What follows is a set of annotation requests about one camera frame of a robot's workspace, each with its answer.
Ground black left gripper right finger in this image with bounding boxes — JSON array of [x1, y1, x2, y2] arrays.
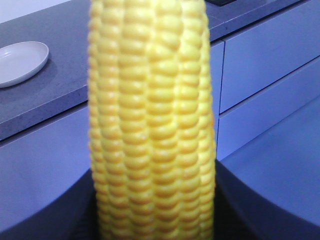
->
[[215, 161, 320, 240]]

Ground black induction cooktop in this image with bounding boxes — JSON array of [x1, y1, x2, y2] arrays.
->
[[205, 0, 236, 7]]

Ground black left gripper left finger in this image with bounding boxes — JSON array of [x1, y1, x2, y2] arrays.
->
[[0, 170, 100, 240]]

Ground grey lower cabinet drawers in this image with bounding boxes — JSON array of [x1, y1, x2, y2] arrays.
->
[[0, 12, 320, 236]]

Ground yellow corn cob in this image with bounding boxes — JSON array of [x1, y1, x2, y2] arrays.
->
[[88, 0, 216, 240]]

